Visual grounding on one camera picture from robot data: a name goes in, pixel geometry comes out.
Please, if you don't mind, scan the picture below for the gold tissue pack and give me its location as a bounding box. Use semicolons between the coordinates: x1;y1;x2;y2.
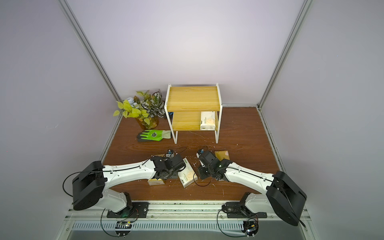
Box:
148;155;166;186
215;150;230;161

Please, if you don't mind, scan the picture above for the white tissue pack green edge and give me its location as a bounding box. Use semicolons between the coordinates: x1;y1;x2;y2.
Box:
178;158;198;188

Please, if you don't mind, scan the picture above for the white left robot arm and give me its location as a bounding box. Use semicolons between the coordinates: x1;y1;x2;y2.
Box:
72;154;186;215

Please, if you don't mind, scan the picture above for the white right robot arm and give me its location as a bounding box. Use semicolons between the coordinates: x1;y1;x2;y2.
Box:
197;149;307;226

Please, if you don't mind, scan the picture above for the green and black work glove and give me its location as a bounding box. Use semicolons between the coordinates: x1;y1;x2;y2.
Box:
137;130;171;142

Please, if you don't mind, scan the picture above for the amber translucent plastic vase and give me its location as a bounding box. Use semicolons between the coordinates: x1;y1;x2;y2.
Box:
136;117;159;130

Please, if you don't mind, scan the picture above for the artificial green leafy plant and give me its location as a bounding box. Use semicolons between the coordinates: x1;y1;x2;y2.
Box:
113;90;165;119

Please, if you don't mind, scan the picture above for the right small circuit board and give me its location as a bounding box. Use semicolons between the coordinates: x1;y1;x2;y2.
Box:
243;219;259;238

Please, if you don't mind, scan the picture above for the small circuit board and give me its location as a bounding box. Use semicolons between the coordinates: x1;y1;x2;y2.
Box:
243;219;259;238
115;221;133;237

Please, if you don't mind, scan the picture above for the left small circuit board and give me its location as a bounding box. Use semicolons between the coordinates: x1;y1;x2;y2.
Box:
115;221;133;237

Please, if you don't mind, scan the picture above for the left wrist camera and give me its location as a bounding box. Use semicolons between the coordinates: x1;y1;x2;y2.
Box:
165;150;175;159

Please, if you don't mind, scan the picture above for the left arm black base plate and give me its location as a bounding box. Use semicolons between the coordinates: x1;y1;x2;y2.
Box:
107;202;150;219

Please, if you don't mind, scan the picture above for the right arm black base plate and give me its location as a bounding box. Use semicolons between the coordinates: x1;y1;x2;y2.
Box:
222;202;268;219

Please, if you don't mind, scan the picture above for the aluminium front rail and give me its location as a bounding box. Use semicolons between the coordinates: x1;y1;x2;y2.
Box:
57;194;318;240

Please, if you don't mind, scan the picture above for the white frame wooden two-tier shelf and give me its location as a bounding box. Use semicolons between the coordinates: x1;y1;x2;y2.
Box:
165;84;223;144

